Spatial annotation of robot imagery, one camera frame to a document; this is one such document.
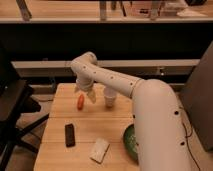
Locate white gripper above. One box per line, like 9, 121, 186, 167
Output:
74, 77, 96, 103

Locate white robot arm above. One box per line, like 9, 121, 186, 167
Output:
70, 52, 191, 171

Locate translucent plastic cup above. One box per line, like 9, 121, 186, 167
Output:
103, 87, 117, 108

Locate white sponge block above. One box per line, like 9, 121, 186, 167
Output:
90, 138, 109, 164

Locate green bowl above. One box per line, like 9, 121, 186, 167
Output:
123, 124, 138, 163

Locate black office chair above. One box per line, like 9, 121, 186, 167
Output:
0, 44, 49, 171

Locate grey cabinet at right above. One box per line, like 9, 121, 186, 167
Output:
180, 41, 213, 151

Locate black cable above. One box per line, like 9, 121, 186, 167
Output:
179, 106, 202, 171

